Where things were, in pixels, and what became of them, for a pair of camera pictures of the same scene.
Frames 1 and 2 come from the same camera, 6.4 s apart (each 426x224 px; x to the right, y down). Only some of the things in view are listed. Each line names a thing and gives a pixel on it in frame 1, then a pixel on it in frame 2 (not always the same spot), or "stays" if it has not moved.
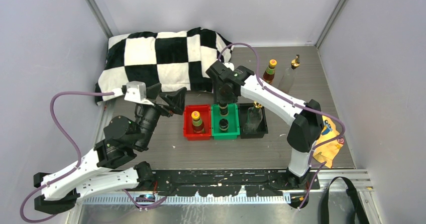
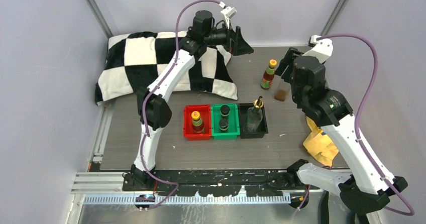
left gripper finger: [175, 99] -> [241, 46]
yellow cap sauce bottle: [198, 124] stays
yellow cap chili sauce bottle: [269, 73] stays
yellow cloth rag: [326, 152] stays
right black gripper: [232, 99] -> [287, 60]
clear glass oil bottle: [254, 117] stays
